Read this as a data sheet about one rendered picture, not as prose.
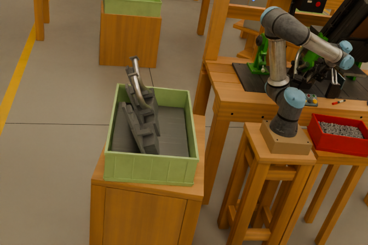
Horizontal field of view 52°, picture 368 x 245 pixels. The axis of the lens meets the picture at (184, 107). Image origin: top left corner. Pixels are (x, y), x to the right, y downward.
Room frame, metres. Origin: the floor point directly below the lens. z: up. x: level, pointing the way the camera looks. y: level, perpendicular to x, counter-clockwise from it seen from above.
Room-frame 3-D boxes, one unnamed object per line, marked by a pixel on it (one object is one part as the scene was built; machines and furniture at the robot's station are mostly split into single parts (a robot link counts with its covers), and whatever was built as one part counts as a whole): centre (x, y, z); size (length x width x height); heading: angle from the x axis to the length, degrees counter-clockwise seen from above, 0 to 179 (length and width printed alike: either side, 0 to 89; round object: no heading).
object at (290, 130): (1.74, -0.55, 0.97); 0.15 x 0.15 x 0.10
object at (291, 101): (1.75, -0.55, 1.09); 0.13 x 0.12 x 0.14; 24
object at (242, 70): (2.46, -0.87, 0.89); 1.10 x 0.42 x 0.02; 102
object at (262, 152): (1.73, -0.55, 0.83); 0.32 x 0.32 x 0.04; 12
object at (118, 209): (1.59, 0.11, 0.39); 0.68 x 0.52 x 0.79; 2
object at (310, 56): (2.39, -0.81, 1.17); 0.13 x 0.12 x 0.20; 102
